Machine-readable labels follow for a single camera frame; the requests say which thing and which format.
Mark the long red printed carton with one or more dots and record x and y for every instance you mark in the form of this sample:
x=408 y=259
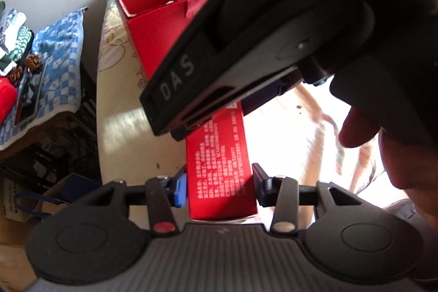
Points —
x=219 y=172

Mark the blue bag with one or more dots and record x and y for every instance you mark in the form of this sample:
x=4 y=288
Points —
x=80 y=184

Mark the brown pine cone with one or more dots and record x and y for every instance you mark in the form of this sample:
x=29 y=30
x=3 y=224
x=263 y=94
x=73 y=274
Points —
x=34 y=62
x=15 y=75

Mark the brown cardboard box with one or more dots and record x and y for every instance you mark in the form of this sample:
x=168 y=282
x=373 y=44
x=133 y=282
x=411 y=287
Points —
x=20 y=227

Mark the red container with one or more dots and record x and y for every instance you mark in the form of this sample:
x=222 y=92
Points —
x=6 y=100

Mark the person's right hand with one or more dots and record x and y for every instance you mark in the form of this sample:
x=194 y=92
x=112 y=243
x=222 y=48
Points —
x=410 y=169

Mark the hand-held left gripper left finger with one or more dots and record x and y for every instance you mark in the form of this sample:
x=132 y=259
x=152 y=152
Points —
x=180 y=190

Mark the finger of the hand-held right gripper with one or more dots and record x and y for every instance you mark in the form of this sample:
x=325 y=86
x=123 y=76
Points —
x=219 y=116

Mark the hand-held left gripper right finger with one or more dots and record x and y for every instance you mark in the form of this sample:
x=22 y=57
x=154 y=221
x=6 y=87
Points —
x=260 y=187

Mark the cream printed desktop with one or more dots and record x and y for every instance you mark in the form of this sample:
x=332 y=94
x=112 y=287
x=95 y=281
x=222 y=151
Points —
x=118 y=134

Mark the white and green fabric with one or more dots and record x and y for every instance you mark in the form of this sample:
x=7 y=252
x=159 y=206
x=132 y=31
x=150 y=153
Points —
x=13 y=32

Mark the dark side table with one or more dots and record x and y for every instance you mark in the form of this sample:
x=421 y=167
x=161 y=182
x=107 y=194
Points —
x=68 y=148

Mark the red cardboard box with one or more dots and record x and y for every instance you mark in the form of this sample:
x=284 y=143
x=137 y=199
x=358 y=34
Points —
x=154 y=25

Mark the blue checkered cloth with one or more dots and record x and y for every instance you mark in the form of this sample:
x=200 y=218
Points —
x=65 y=49

